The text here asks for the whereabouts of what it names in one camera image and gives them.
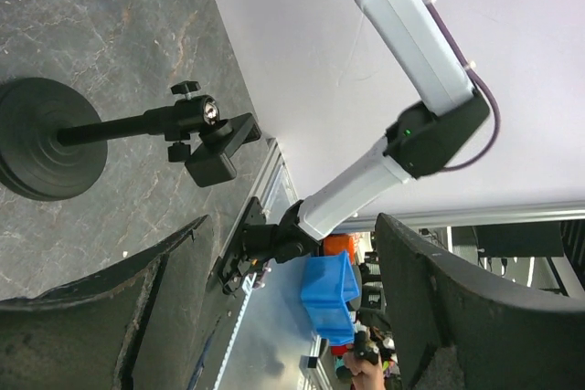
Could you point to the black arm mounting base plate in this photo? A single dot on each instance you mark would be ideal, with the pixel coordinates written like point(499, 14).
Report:
point(248, 250)

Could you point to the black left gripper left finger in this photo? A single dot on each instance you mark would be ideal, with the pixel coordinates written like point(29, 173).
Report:
point(132, 325)

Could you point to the orange object in background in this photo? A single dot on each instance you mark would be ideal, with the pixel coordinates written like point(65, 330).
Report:
point(337, 244)

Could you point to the black phone stand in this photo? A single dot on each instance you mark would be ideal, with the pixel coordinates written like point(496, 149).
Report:
point(54, 145)

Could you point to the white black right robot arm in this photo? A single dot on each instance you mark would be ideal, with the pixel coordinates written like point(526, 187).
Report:
point(363, 95)

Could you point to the blue plastic bin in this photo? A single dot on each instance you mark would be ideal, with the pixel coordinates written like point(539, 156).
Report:
point(329, 283)

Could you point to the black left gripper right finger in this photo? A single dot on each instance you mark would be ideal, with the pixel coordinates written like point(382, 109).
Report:
point(457, 326)

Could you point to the person's hand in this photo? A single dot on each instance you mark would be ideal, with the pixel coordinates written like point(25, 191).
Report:
point(365, 375)

